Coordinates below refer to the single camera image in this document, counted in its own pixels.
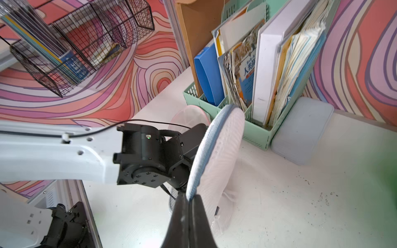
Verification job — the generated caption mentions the brown cardboard folder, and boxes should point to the brown cardboard folder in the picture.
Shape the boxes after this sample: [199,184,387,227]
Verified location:
[175,0,224,97]

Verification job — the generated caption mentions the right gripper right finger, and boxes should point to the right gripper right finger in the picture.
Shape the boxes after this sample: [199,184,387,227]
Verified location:
[189,195,217,248]

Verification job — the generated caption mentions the blue folder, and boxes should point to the blue folder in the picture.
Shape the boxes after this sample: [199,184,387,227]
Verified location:
[194,40,224,106]

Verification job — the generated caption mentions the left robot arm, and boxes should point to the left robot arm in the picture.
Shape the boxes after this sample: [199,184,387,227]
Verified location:
[1,120,207,248]

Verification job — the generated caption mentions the magazines in organizer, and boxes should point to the magazines in organizer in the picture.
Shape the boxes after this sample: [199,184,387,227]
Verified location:
[212,1,268,111]

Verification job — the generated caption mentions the grey flat case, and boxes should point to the grey flat case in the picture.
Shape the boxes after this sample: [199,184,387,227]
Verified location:
[271,97,334,165]

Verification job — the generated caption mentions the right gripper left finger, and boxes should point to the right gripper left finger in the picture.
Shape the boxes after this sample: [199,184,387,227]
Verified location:
[161,193,189,248]

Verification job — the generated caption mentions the black wire basket left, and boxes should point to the black wire basket left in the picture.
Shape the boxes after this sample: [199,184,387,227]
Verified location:
[1,1,155,98]

